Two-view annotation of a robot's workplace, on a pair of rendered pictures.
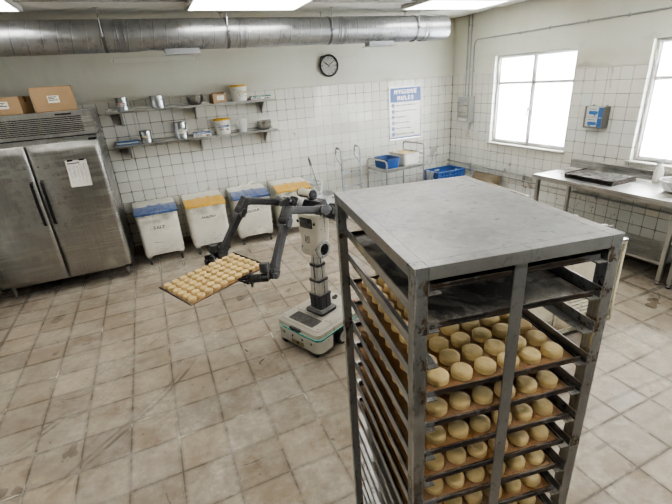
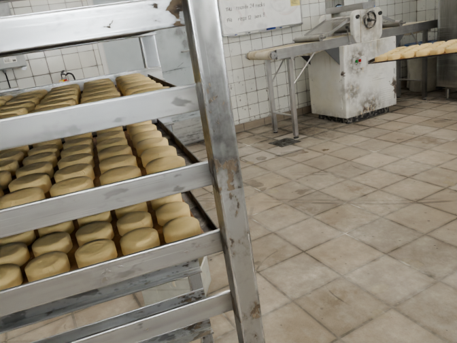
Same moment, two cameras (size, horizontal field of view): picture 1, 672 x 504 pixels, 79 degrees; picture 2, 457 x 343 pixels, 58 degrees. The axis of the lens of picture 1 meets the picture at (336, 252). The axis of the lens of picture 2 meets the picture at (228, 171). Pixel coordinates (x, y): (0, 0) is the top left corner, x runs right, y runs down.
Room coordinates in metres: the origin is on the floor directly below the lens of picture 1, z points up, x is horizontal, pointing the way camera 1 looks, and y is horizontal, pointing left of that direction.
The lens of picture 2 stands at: (1.39, -0.91, 1.21)
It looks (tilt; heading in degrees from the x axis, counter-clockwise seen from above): 19 degrees down; 87
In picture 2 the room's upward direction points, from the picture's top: 9 degrees counter-clockwise
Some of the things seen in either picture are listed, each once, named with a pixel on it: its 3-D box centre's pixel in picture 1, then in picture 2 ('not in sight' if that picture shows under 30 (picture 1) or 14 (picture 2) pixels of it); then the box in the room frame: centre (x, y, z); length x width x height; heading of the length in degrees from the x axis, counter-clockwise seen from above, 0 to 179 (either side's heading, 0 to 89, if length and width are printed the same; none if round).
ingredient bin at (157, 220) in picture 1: (160, 230); not in sight; (5.50, 2.45, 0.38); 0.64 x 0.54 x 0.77; 25
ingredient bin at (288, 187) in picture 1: (291, 206); not in sight; (6.25, 0.65, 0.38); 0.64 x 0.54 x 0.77; 20
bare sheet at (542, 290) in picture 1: (447, 257); not in sight; (1.05, -0.31, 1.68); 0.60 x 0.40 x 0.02; 12
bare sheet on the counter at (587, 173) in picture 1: (599, 174); not in sight; (4.71, -3.16, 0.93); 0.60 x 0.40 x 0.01; 24
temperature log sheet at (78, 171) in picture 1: (78, 173); not in sight; (4.72, 2.86, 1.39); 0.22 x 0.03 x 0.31; 113
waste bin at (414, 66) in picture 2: not in sight; (425, 65); (4.63, 4.69, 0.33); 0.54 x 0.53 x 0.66; 113
